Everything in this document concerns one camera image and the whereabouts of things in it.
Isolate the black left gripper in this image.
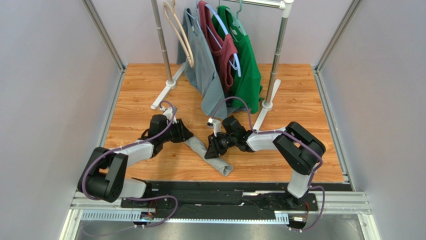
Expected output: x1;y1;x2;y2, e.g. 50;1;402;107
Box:
160;118;194;143

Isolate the light grey cloth napkin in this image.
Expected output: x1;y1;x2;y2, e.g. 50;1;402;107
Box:
184;135;235;177

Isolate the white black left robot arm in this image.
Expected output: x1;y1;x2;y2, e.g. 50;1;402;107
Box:
77;114;194;203

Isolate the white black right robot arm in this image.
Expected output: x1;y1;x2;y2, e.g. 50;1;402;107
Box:
204;116;326;200

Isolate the blue-grey hanging shirt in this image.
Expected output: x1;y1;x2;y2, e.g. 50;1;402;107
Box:
176;8;228;120

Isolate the green hanging shirt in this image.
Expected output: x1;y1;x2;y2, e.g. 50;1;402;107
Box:
216;5;263;114

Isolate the maroon hanging shirt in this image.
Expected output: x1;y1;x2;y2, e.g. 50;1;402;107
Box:
197;0;238;93

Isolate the wooden hanger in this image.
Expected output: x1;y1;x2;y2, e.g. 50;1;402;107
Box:
162;0;195;68

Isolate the teal green hanger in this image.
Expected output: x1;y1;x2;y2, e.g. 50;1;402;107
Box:
224;0;247;40

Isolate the light blue hanger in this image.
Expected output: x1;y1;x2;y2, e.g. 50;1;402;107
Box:
186;1;242;78

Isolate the white clothes rack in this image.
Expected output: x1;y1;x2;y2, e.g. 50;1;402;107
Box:
151;0;293;130

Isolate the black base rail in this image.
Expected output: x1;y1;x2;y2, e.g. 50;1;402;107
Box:
88;180;354;221

